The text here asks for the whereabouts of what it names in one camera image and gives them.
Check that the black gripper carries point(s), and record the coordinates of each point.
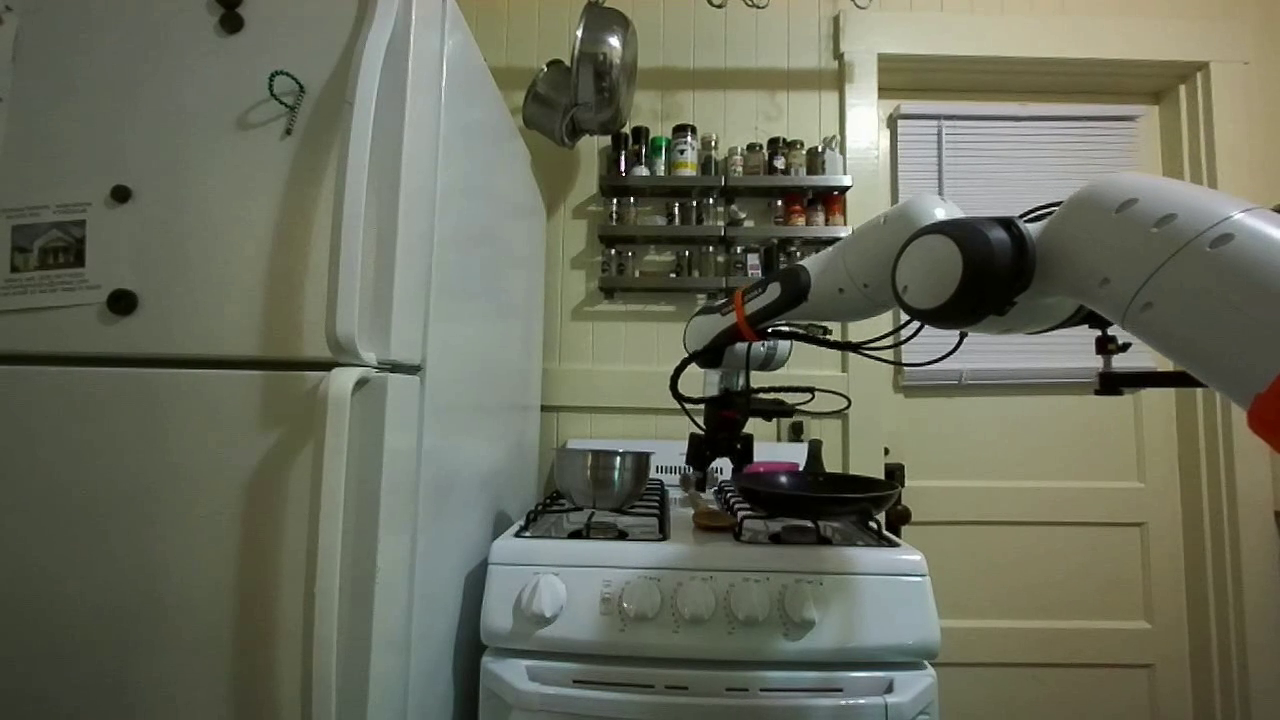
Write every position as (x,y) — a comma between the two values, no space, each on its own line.
(723,434)

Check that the wooden spoon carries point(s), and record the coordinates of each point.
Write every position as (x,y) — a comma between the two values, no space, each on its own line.
(712,522)

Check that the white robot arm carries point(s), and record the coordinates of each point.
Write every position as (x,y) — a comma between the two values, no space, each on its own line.
(1187,268)

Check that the black frying pan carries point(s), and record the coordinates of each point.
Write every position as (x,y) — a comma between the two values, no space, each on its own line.
(818,492)

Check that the steel saucepan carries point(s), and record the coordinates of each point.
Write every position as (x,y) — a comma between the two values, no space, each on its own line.
(603,477)

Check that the white gas stove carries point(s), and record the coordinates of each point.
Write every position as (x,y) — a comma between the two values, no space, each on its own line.
(638,614)

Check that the hanging metal colander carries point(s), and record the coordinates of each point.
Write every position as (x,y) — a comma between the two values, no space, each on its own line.
(591,95)

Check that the white window blind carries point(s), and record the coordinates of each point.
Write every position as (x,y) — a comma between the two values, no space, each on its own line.
(1009,169)

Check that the cream panel door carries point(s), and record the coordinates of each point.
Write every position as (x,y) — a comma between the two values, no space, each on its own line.
(1083,546)

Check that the white refrigerator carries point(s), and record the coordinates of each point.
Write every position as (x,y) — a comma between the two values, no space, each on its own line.
(257,474)

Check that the paper note on fridge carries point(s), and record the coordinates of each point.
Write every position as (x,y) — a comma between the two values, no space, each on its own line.
(45,256)

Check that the wall spice rack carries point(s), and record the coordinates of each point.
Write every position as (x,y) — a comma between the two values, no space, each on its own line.
(687,214)

